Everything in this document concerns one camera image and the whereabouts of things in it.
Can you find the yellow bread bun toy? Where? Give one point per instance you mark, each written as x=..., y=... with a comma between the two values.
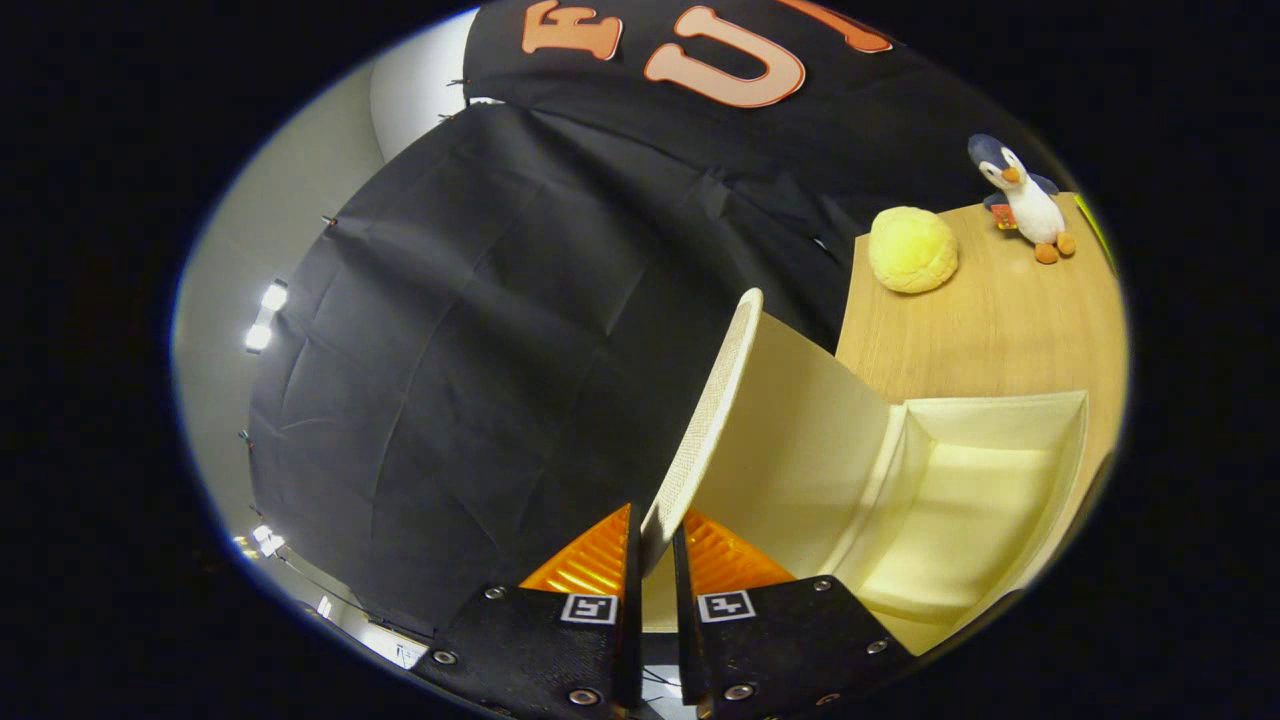
x=912, y=250

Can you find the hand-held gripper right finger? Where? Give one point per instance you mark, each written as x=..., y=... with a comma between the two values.
x=770, y=640

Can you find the penguin plush toy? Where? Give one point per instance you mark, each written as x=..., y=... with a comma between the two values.
x=1030, y=205

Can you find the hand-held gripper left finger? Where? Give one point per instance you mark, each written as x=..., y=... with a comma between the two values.
x=540, y=650

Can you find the black backdrop cloth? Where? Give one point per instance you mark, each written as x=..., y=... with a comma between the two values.
x=480, y=350

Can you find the fluorescent tube light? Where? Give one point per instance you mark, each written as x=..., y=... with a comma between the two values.
x=265, y=315

